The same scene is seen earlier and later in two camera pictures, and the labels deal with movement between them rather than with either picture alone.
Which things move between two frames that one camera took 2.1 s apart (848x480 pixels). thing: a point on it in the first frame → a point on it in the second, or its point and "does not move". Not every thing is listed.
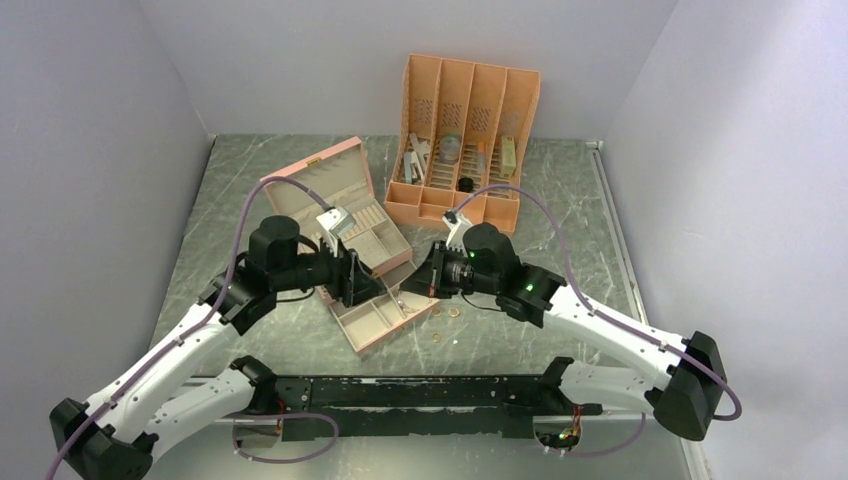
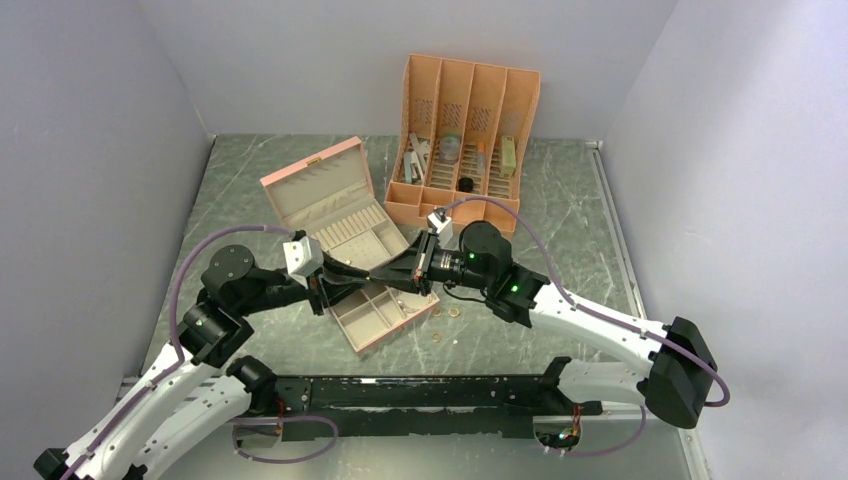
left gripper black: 350,281 → 333,274
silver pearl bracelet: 407,307 does not move
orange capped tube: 481,157 does not move
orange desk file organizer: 463,139 does not move
